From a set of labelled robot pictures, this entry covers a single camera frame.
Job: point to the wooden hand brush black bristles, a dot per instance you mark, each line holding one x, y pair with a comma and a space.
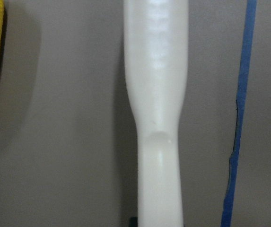
156, 66

